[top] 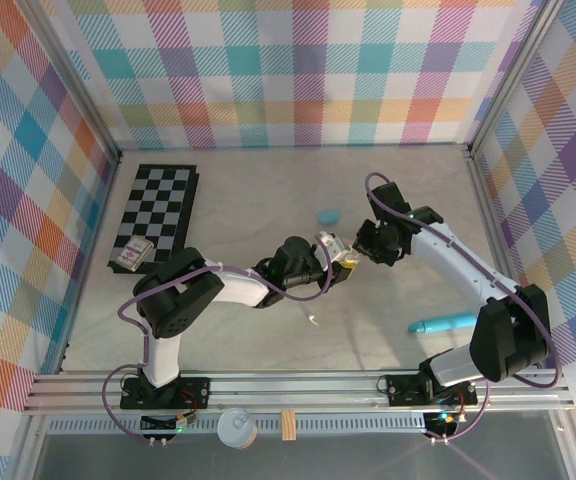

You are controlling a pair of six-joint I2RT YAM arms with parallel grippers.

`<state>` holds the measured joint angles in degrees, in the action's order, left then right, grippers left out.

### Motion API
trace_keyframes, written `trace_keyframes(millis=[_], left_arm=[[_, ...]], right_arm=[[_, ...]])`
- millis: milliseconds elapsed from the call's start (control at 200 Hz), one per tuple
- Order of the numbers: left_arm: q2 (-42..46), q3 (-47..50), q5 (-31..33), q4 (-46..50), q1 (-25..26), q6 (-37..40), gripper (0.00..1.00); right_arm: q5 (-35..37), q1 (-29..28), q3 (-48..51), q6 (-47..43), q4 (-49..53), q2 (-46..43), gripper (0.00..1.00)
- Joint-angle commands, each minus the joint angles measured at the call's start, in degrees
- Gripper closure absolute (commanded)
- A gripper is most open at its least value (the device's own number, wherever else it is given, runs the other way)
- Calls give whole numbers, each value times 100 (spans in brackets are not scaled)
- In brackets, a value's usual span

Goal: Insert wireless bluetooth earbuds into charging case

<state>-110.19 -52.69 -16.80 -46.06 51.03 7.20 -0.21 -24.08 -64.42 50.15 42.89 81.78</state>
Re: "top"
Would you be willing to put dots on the blue earbud charging case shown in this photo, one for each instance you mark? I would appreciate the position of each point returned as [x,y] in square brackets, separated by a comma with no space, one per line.
[328,217]

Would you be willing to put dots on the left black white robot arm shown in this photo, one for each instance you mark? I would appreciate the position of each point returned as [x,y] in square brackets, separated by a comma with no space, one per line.
[238,285]

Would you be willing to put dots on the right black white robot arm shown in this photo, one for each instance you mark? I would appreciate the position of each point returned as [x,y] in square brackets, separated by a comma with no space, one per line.
[458,260]

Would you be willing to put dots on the white earbud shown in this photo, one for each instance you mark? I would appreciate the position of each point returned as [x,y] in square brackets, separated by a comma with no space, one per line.
[312,318]

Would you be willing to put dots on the turquoise pen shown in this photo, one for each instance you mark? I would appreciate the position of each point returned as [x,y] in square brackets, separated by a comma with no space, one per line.
[433,326]

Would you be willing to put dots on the black grey chessboard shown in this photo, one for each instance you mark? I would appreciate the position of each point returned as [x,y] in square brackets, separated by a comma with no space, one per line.
[163,195]

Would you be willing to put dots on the playing card box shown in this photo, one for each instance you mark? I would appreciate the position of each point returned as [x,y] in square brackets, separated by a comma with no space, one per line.
[134,252]

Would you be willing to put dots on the small wooden block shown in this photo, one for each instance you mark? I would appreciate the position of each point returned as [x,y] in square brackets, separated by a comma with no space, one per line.
[289,425]

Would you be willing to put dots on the silver tin can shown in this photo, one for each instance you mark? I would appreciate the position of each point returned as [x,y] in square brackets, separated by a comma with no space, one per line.
[237,428]

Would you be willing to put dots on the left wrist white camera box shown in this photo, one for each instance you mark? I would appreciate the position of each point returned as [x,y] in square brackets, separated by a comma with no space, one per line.
[330,245]

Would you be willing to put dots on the aluminium table edge rail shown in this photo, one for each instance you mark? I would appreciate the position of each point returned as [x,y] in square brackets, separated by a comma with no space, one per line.
[104,210]
[488,210]

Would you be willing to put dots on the aluminium mounting rail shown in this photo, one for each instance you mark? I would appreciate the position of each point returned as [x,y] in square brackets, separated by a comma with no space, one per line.
[293,387]

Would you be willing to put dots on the aluminium frame post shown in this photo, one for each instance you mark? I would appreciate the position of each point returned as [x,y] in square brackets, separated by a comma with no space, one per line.
[81,75]
[512,75]

